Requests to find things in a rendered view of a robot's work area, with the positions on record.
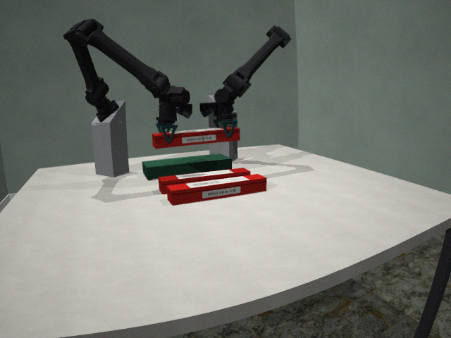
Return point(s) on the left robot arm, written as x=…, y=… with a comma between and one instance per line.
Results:
x=239, y=80

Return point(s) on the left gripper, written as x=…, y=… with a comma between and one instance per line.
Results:
x=226, y=120

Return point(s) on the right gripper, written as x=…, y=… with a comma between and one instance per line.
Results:
x=165, y=124

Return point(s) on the white welding electrode box with red edges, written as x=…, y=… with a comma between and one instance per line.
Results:
x=215, y=189

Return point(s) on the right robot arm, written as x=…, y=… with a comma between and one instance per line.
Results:
x=78, y=37

